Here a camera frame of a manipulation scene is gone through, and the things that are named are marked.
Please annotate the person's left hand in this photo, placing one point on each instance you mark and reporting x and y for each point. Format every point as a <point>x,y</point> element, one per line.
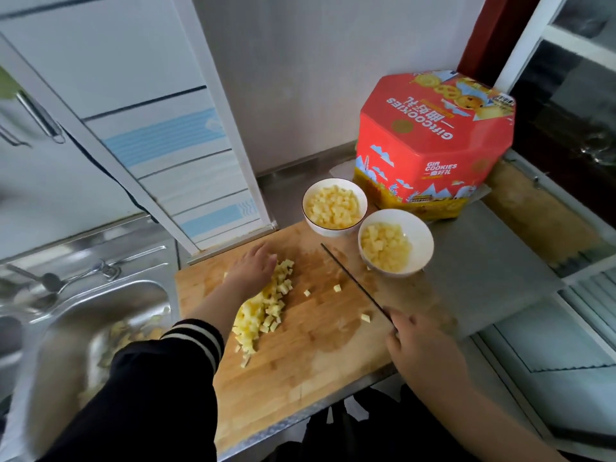
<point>252,271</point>

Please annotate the person's right hand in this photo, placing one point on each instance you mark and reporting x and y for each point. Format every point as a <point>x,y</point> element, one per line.
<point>426,353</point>

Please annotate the person's right fingers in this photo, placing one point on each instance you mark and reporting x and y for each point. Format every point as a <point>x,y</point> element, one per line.
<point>393,327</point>

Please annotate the person's left fingers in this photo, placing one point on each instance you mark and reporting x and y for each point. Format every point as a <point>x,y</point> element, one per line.
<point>267,262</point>

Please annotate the pile of diced potato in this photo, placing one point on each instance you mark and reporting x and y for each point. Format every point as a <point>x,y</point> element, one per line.
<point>262,312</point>

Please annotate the black kitchen knife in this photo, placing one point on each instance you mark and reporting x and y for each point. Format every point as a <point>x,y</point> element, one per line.
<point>356,282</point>

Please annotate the person's right forearm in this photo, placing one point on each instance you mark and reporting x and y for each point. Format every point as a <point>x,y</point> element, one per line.
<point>491,428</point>

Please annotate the person's left forearm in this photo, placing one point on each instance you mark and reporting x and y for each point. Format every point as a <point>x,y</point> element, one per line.
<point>159,394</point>

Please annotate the white bowl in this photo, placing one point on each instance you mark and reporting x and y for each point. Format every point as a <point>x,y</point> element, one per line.
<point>418,235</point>
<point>312,221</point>

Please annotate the wooden cutting board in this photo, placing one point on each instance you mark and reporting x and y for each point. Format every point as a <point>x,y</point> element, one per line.
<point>317,351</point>

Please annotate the diced potato heap in bowl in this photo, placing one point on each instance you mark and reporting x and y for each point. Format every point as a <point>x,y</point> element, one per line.
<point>385,246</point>
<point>333,207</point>

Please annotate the person's black clothing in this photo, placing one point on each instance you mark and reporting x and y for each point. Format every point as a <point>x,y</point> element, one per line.
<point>375,428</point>

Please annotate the grey mat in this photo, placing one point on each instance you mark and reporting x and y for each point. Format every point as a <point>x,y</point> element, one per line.
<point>486,274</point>

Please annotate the potato peels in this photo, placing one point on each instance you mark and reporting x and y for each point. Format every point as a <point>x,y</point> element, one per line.
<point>120,336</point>

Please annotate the white cabinet door blue stripes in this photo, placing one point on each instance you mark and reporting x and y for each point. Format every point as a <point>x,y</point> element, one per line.
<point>159,129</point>

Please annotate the red octagonal cookie tin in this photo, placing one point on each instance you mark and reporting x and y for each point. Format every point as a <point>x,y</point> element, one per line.
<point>428,149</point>

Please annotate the metal faucet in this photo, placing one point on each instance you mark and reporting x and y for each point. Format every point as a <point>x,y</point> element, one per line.
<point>57,281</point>

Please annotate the stainless steel sink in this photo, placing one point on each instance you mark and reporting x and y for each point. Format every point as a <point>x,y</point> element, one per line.
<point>62,341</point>

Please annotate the white window frame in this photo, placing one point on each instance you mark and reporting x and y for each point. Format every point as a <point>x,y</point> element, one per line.
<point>568,264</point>

